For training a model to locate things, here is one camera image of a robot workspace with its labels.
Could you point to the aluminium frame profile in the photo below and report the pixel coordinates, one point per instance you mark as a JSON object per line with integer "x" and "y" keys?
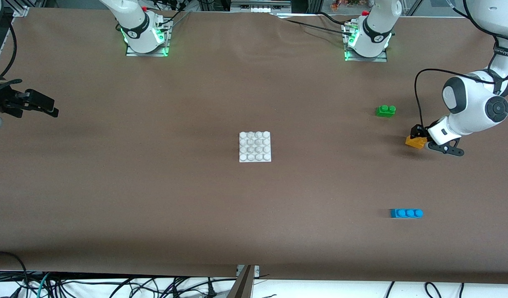
{"x": 243, "y": 285}

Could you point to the small metal table bracket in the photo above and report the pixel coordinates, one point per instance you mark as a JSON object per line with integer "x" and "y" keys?
{"x": 256, "y": 271}

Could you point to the blue three-stud block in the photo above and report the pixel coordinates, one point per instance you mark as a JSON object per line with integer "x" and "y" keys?
{"x": 405, "y": 213}

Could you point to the brown table cover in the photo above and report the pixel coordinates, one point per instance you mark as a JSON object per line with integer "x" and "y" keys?
{"x": 254, "y": 207}

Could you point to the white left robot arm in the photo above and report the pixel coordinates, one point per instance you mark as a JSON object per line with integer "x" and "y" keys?
{"x": 473, "y": 103}

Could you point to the aluminium corner bracket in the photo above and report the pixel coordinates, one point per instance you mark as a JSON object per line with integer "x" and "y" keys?
{"x": 21, "y": 11}

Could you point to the white studded base plate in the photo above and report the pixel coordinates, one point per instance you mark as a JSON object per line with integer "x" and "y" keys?
{"x": 255, "y": 147}

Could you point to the yellow two-stud block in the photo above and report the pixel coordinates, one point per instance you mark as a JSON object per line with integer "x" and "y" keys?
{"x": 415, "y": 143}

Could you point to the aluminium frame post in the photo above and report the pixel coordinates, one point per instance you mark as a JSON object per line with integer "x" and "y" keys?
{"x": 314, "y": 5}

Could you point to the green two-stud block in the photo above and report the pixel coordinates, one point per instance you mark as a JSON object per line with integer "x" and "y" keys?
{"x": 385, "y": 111}

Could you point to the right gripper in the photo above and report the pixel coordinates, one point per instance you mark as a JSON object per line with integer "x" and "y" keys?
{"x": 1, "y": 100}

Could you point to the orange background clutter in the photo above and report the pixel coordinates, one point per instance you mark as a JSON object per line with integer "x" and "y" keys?
{"x": 338, "y": 5}

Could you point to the grey power strip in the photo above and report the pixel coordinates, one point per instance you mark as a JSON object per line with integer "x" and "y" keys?
{"x": 260, "y": 5}

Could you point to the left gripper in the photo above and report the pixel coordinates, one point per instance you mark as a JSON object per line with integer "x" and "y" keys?
{"x": 419, "y": 131}

